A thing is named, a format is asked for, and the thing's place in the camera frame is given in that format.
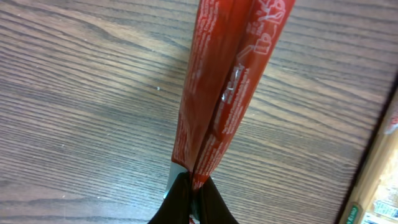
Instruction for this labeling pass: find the thin red stick sachet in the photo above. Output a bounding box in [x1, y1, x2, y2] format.
[168, 0, 294, 190]

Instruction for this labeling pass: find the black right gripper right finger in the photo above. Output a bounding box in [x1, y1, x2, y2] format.
[197, 177, 239, 224]

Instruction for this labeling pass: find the long orange noodle packet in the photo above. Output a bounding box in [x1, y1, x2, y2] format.
[338, 93, 397, 224]

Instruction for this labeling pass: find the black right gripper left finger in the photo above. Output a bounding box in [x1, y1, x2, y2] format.
[148, 173, 190, 224]

